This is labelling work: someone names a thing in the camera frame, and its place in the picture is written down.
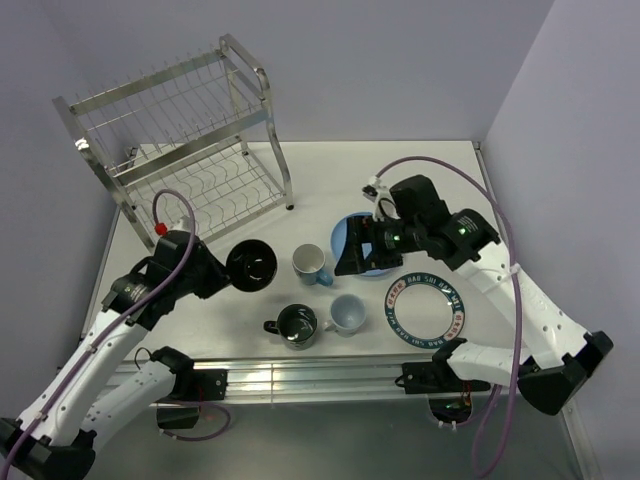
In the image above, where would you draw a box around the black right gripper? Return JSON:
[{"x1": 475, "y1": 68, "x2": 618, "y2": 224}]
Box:
[{"x1": 334, "y1": 213, "x2": 424, "y2": 275}]

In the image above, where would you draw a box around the black bowl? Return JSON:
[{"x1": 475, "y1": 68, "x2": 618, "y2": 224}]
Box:
[{"x1": 226, "y1": 239, "x2": 278, "y2": 292}]

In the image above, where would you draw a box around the white mug blue handle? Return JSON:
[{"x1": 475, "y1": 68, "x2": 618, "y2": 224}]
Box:
[{"x1": 292, "y1": 244, "x2": 333, "y2": 287}]

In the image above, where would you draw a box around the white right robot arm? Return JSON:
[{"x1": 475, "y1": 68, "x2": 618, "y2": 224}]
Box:
[{"x1": 334, "y1": 175, "x2": 613, "y2": 415}]

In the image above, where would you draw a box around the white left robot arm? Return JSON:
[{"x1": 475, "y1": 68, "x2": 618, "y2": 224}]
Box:
[{"x1": 1, "y1": 230, "x2": 231, "y2": 479}]

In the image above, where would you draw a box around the stainless steel dish rack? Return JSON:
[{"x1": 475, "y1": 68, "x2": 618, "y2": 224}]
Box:
[{"x1": 52, "y1": 34, "x2": 294, "y2": 249}]

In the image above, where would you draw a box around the light blue plate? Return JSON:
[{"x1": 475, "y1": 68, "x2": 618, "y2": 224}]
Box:
[{"x1": 330, "y1": 211, "x2": 401, "y2": 277}]

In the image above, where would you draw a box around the white plate green rim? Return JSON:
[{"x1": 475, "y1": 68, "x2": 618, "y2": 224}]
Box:
[{"x1": 384, "y1": 272, "x2": 466, "y2": 350}]

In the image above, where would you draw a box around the light grey cup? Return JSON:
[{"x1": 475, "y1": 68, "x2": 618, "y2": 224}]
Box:
[{"x1": 322, "y1": 294, "x2": 366, "y2": 337}]

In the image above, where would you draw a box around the black mug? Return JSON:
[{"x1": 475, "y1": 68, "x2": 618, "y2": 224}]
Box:
[{"x1": 263, "y1": 304, "x2": 318, "y2": 350}]

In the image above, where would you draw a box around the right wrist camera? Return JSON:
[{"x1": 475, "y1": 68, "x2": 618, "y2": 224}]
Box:
[{"x1": 362, "y1": 176, "x2": 396, "y2": 221}]

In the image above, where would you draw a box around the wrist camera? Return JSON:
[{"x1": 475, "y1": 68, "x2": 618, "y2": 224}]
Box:
[
  {"x1": 154, "y1": 215, "x2": 195, "y2": 244},
  {"x1": 362, "y1": 176, "x2": 396, "y2": 221}
]

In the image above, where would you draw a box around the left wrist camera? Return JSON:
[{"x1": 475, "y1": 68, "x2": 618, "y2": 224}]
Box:
[{"x1": 154, "y1": 215, "x2": 195, "y2": 244}]

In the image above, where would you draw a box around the aluminium mounting rail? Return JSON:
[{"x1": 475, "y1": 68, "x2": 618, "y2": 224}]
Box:
[{"x1": 114, "y1": 352, "x2": 531, "y2": 407}]

